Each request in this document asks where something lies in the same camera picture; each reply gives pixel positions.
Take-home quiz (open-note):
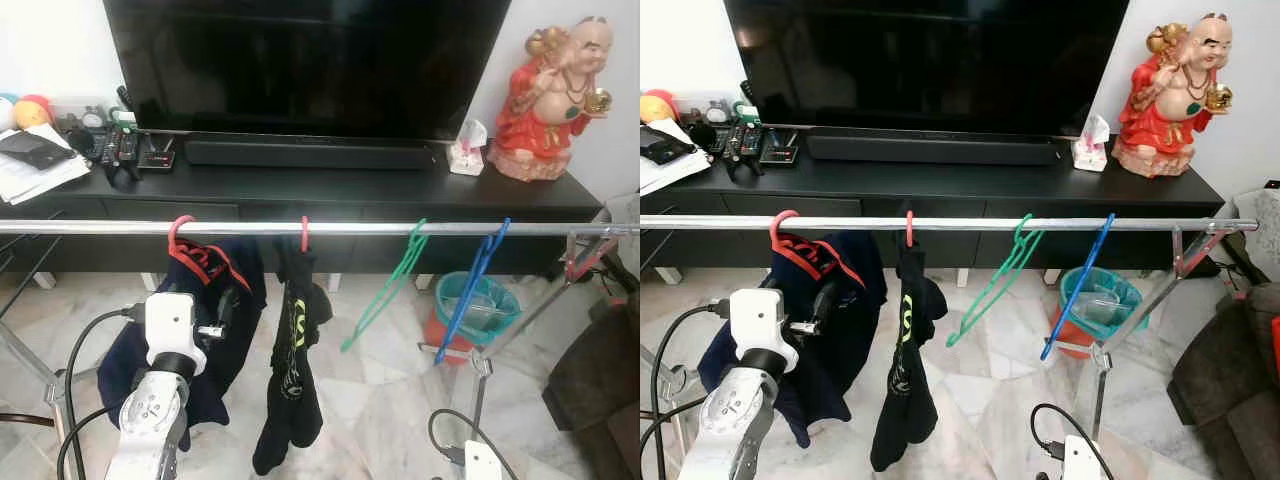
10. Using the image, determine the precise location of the black shirt with green logo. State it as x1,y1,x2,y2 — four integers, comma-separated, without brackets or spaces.
251,238,335,477
869,235,949,473

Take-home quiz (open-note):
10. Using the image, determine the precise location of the navy shirt with red collar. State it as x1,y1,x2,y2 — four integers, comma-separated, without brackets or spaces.
697,230,889,449
96,236,269,426

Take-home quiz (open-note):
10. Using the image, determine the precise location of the green plastic hanger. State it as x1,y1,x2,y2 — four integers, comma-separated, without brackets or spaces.
945,214,1046,349
339,218,430,354

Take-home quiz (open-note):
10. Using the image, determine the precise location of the blue plastic hanger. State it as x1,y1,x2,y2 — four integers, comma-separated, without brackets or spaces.
1039,212,1117,362
433,217,512,366

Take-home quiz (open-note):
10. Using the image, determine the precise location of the silver metal clothes rack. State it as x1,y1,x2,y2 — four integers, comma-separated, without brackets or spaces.
0,205,641,446
640,212,1263,446

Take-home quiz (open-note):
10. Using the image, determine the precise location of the black television console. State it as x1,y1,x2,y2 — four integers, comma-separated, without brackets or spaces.
640,130,1227,286
0,135,607,291

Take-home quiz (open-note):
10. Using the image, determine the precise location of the black soundbar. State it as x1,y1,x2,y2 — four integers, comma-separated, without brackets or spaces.
806,134,1063,166
184,139,437,170

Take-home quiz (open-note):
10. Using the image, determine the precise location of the black remote control holder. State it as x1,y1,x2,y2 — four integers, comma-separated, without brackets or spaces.
722,82,767,179
98,85,143,183

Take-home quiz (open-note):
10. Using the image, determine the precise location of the white paper stack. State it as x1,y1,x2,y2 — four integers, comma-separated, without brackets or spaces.
640,118,713,197
0,122,93,207

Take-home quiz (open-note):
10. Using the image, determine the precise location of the side table with lace cloth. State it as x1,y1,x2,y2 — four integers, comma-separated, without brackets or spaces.
612,193,641,251
1234,185,1280,283

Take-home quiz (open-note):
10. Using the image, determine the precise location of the black flat pouch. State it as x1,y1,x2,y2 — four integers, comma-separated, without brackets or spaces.
640,128,699,167
0,130,64,170

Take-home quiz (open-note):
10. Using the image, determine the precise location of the orange yellow ball toy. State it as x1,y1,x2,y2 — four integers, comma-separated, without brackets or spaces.
640,89,681,126
12,94,54,130

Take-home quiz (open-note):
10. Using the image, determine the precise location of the black flat television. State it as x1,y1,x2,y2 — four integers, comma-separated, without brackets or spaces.
103,0,513,142
724,0,1131,138

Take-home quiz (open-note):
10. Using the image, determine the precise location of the orange bin with teal bag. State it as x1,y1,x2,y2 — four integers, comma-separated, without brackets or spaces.
1048,266,1148,361
424,271,522,367

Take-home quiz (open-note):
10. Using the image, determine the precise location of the white pink tissue pack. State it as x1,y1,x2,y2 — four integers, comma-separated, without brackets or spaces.
448,119,490,178
1071,113,1111,173

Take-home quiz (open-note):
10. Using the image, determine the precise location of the red laughing Buddha statue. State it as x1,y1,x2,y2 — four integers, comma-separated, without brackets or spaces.
1111,12,1235,179
486,15,614,184

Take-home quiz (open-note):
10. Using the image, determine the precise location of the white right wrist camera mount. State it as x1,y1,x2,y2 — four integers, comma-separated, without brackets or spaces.
463,440,504,480
1060,435,1103,480

